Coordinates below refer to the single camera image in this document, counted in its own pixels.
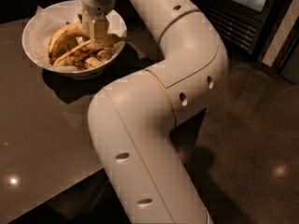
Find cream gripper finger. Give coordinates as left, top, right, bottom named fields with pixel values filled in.
left=82, top=8, right=91, bottom=35
left=90, top=18, right=109, bottom=49

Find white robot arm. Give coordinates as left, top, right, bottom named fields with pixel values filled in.
left=88, top=0, right=228, bottom=224

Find curved back yellow banana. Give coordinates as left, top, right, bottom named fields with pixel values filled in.
left=47, top=22, right=90, bottom=59

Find small lower banana pieces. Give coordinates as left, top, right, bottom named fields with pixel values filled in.
left=75, top=49, right=112, bottom=70

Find white paper bowl liner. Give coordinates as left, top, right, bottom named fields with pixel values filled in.
left=22, top=0, right=127, bottom=75

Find white ceramic bowl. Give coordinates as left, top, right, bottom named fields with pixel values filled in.
left=22, top=0, right=125, bottom=79

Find black glass door refrigerator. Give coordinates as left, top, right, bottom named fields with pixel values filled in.
left=191, top=0, right=291, bottom=59

